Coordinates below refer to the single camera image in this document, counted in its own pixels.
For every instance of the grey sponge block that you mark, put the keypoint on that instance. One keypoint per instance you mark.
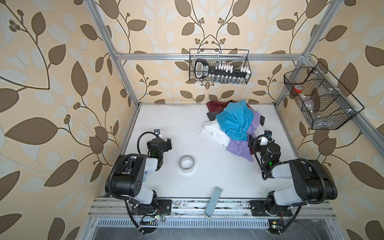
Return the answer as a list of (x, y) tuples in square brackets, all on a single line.
[(209, 211)]

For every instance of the white cloth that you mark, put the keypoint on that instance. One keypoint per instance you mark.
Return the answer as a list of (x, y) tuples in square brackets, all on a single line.
[(212, 131)]

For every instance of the teal cloth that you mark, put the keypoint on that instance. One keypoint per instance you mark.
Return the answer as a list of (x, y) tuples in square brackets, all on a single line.
[(235, 120)]

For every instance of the clear bottle red cap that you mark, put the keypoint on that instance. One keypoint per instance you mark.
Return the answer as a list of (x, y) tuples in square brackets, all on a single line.
[(307, 101)]

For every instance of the black cloth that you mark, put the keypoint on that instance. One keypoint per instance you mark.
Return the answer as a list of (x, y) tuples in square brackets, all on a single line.
[(212, 117)]

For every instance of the right wire basket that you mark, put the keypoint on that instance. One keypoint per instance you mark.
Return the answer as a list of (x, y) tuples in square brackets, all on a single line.
[(338, 104)]

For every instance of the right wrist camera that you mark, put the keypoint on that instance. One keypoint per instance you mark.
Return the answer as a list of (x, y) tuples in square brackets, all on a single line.
[(266, 138)]

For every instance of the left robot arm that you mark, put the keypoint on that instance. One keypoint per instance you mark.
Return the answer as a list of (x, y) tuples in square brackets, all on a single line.
[(126, 182)]

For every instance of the black white tool in basket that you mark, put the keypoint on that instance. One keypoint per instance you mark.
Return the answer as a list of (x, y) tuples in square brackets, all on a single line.
[(203, 70)]

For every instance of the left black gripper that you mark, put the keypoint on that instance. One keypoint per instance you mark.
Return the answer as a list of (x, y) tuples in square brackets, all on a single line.
[(167, 145)]

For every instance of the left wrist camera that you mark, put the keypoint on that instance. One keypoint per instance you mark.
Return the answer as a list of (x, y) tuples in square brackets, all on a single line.
[(157, 133)]

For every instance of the maroon cloth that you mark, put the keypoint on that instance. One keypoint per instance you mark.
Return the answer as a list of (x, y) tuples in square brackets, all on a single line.
[(216, 107)]

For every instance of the roll of clear tape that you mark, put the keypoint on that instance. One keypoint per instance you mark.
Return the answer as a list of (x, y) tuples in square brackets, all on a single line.
[(187, 164)]

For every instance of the purple cloth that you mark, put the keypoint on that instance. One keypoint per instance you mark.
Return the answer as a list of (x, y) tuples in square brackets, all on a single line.
[(241, 148)]

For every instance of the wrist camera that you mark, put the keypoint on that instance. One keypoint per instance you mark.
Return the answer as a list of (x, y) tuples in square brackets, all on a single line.
[(157, 133), (266, 138)]

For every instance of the wire basket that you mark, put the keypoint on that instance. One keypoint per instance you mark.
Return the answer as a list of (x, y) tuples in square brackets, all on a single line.
[(338, 104), (235, 57)]

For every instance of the back wire basket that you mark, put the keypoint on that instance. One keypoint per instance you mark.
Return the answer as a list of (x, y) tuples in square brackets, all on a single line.
[(235, 57)]

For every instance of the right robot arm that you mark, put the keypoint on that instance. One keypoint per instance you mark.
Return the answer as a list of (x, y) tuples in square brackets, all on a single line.
[(312, 185)]

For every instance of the aluminium frame rail base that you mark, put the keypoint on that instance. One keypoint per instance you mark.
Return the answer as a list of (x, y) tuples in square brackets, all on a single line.
[(205, 219)]

